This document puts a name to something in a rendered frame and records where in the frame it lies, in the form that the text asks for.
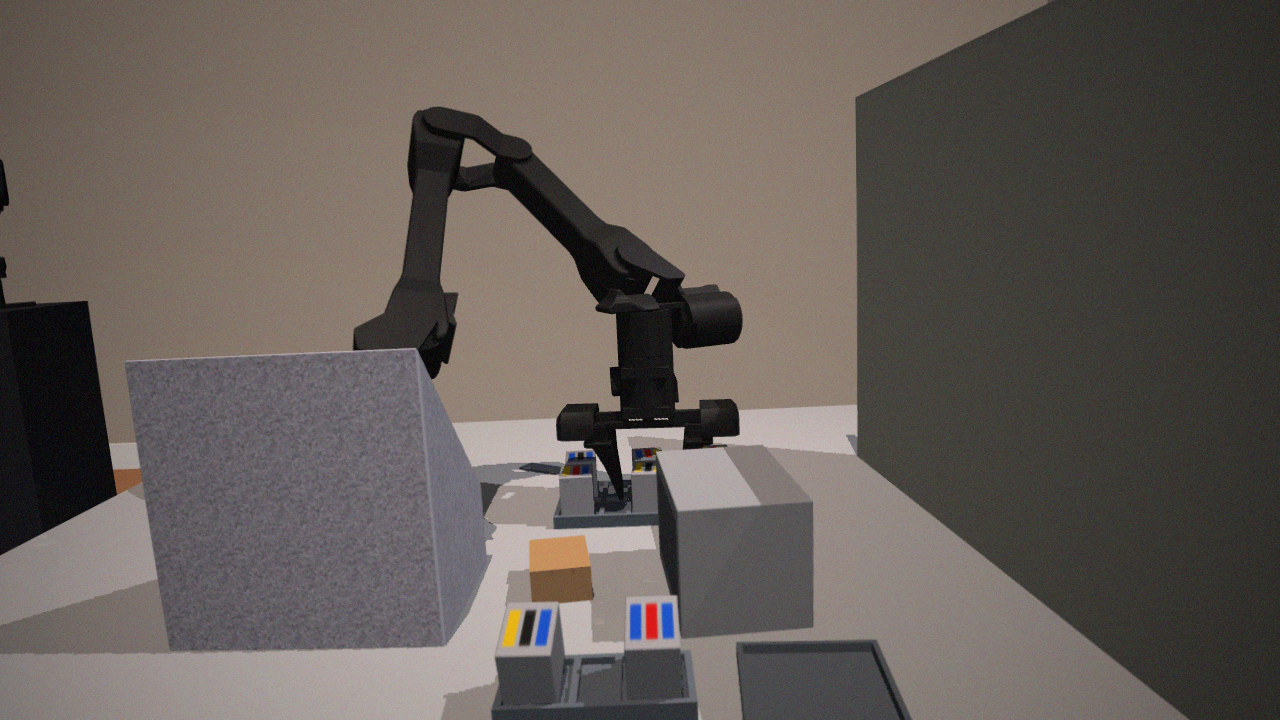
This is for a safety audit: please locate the tan cube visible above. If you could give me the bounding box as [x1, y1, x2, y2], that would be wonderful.
[530, 536, 593, 603]

